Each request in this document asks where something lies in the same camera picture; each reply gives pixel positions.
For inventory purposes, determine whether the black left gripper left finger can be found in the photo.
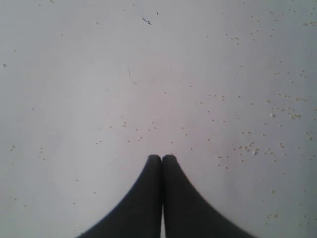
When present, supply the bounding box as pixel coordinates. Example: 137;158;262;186
80;155;163;238

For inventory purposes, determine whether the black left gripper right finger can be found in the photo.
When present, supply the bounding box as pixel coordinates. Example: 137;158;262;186
162;155;253;238

